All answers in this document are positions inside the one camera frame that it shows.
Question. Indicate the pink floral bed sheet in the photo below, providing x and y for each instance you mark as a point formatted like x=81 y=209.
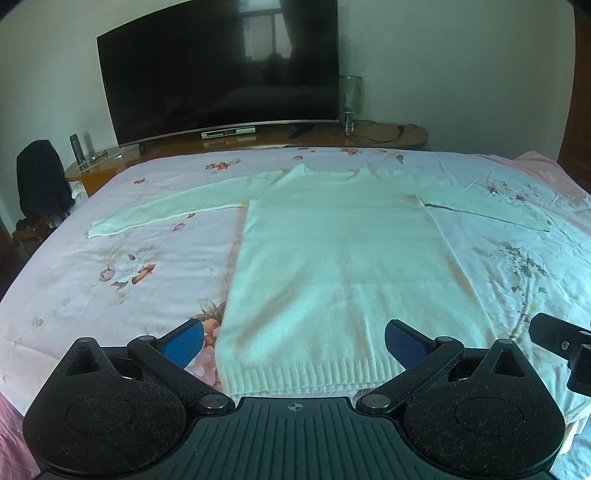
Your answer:
x=152 y=278

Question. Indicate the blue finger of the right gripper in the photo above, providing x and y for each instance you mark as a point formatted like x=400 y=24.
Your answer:
x=568 y=341

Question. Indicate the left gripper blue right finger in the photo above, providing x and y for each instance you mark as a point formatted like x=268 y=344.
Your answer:
x=424 y=360

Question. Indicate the brown wooden TV cabinet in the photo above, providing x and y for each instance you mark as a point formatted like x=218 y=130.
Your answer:
x=367 y=134

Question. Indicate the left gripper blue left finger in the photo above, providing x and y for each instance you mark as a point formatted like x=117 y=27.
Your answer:
x=166 y=358

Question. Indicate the dark bottle on cabinet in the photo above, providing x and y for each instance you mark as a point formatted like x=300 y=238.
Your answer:
x=77 y=150

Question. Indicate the white knit sweater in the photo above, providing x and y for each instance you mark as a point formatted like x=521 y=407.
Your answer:
x=327 y=259

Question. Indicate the large black curved television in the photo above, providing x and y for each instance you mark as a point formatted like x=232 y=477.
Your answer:
x=207 y=65

